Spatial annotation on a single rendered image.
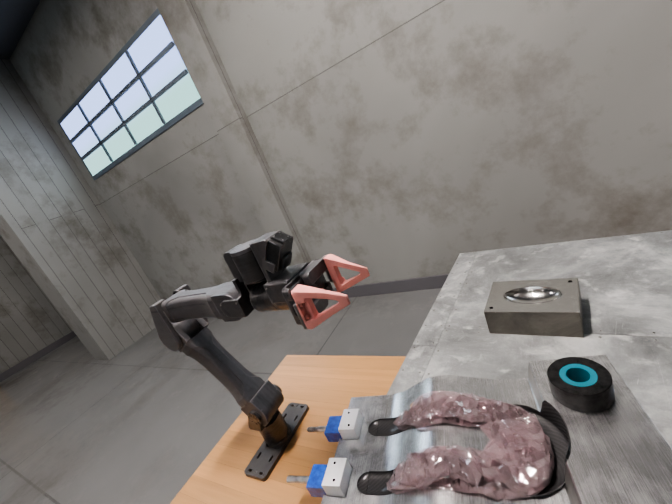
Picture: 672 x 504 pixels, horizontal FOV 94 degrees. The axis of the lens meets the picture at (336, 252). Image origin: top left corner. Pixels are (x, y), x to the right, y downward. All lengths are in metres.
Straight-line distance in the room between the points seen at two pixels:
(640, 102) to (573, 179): 0.47
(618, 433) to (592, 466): 0.06
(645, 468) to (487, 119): 2.08
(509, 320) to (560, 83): 1.73
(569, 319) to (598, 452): 0.37
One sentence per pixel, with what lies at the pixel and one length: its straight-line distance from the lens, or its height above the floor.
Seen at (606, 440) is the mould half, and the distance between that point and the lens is 0.61.
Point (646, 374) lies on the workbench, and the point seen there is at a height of 0.80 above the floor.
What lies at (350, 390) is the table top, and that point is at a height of 0.80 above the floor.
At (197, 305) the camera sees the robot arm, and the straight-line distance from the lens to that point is 0.70.
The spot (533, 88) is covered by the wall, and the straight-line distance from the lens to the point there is 2.40.
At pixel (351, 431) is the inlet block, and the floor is 0.88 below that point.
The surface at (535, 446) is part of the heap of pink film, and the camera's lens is 0.62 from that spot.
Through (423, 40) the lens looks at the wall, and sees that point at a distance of 2.45.
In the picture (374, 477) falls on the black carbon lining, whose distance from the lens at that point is 0.69.
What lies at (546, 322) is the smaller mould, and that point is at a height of 0.84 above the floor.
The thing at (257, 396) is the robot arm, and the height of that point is 0.96.
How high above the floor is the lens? 1.39
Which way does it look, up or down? 17 degrees down
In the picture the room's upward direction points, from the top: 23 degrees counter-clockwise
